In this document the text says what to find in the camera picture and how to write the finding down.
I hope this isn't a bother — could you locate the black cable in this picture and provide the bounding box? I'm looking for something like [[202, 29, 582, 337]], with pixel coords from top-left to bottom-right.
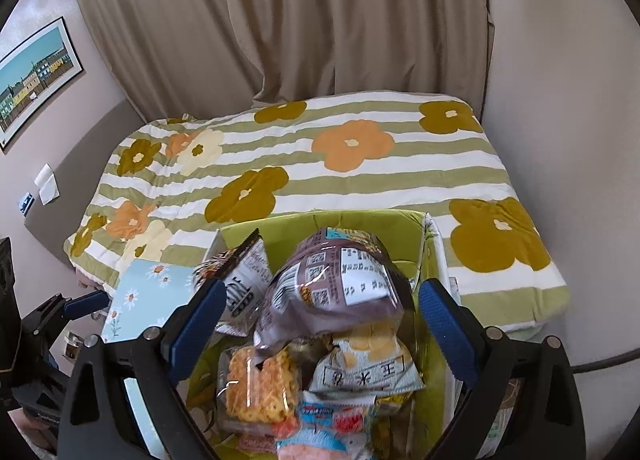
[[570, 347, 636, 376]]

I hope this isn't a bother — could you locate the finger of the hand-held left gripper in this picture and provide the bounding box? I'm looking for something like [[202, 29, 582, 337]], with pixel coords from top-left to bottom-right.
[[22, 290, 110, 336]]

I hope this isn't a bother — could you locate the striped floral blanket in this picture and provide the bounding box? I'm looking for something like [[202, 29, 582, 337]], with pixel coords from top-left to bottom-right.
[[62, 92, 571, 336]]

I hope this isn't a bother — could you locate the wall poster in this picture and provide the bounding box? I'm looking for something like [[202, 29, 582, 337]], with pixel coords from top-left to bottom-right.
[[0, 15, 83, 151]]

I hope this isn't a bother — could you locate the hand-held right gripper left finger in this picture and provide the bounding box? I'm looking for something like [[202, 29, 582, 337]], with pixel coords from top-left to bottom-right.
[[57, 280, 228, 460]]

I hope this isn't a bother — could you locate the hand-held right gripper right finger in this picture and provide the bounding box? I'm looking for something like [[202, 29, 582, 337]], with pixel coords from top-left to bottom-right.
[[417, 279, 586, 460]]

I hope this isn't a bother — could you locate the black red snack packet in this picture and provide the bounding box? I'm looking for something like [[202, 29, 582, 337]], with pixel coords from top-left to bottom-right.
[[192, 230, 273, 336]]

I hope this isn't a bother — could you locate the small glass jar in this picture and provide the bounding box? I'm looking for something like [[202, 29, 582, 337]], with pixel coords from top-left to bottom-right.
[[62, 330, 84, 358]]

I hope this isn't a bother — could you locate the brown grey snack packet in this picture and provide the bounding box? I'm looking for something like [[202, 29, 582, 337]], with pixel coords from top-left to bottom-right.
[[252, 227, 416, 371]]

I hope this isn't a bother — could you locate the green cardboard box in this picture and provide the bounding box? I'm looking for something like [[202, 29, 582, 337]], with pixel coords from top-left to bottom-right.
[[187, 210, 461, 460]]

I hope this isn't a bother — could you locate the blue red snack packet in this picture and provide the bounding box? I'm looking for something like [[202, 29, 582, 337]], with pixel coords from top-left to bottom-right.
[[277, 390, 381, 441]]

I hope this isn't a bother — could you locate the beige curtain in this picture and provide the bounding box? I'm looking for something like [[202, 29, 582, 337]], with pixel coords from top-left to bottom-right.
[[70, 0, 491, 121]]

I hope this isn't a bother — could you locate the grey corn chip packet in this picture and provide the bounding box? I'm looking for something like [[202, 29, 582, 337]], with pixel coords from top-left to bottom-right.
[[307, 325, 426, 393]]

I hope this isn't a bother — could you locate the clear yellow noodle snack packet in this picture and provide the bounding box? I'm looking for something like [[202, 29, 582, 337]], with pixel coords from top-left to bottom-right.
[[217, 345, 303, 436]]

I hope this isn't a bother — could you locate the white wall switch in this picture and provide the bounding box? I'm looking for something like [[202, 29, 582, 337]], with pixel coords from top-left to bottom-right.
[[34, 164, 61, 203]]

